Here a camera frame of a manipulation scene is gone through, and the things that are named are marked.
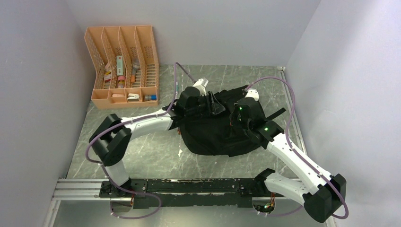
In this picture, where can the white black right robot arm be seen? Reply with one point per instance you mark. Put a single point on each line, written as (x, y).
(319, 192)

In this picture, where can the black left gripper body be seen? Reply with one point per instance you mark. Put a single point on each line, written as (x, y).
(203, 107)

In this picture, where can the aluminium side rail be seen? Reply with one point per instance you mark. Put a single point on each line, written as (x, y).
(294, 130)

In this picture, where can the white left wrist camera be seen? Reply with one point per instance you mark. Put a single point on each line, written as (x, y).
(201, 84)

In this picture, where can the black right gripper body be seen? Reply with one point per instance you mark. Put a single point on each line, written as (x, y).
(243, 122)

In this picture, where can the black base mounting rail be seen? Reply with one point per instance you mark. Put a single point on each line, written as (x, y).
(240, 192)

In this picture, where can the tall white pink box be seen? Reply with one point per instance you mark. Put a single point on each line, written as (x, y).
(119, 65)

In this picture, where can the peach plastic desk organizer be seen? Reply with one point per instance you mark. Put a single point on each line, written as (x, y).
(138, 48)

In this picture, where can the orange marker in organizer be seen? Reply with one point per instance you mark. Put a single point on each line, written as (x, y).
(133, 75)

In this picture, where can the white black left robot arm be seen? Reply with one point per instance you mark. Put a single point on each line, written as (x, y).
(111, 139)

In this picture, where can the white stapler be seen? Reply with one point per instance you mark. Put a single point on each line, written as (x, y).
(133, 97)

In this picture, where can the black student backpack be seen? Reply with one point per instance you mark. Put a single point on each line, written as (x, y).
(218, 137)

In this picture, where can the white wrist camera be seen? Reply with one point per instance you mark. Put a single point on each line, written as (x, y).
(252, 93)
(201, 84)

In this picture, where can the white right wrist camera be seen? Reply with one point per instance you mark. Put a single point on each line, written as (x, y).
(252, 93)

